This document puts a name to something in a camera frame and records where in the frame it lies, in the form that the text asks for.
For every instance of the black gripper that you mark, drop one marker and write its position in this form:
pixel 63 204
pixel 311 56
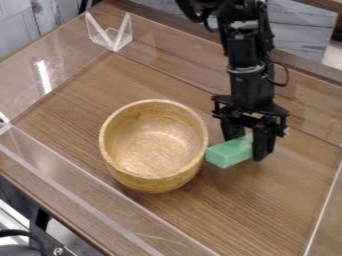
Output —
pixel 248 108

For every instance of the green rectangular block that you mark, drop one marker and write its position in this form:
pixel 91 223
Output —
pixel 227 154

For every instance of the brown wooden bowl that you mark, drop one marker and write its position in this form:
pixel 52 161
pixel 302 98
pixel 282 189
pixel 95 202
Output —
pixel 152 142

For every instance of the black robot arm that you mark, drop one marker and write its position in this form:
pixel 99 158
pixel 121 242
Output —
pixel 240 22

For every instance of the clear acrylic tray wall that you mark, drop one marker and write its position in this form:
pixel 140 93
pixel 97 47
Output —
pixel 107 218

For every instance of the clear acrylic corner bracket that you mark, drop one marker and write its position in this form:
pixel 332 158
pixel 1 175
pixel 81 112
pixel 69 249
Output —
pixel 111 38

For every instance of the black table leg frame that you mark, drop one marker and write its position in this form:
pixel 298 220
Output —
pixel 24 237

